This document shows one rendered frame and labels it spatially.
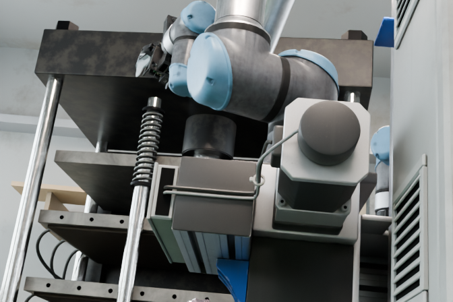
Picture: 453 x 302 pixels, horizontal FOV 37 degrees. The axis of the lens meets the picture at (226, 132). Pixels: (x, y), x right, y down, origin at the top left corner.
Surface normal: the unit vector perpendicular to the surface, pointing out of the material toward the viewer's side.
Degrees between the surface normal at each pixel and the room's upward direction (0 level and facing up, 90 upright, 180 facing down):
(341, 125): 90
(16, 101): 90
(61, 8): 180
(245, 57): 88
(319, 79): 90
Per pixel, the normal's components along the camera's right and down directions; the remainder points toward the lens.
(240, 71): 0.37, -0.05
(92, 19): -0.11, 0.92
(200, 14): 0.41, -0.30
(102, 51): -0.11, -0.38
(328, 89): 0.64, -0.22
